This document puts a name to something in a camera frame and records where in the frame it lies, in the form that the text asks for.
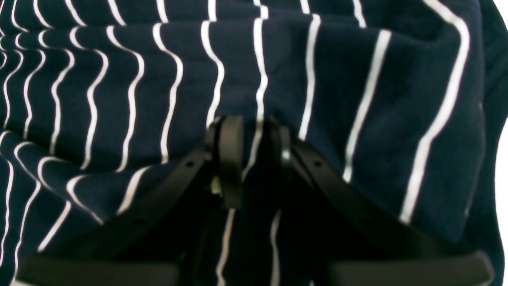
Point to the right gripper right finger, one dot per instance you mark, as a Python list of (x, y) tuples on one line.
[(385, 251)]

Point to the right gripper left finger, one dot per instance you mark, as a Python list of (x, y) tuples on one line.
[(159, 240)]

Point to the black white striped t-shirt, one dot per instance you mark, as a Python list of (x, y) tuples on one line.
[(101, 100)]

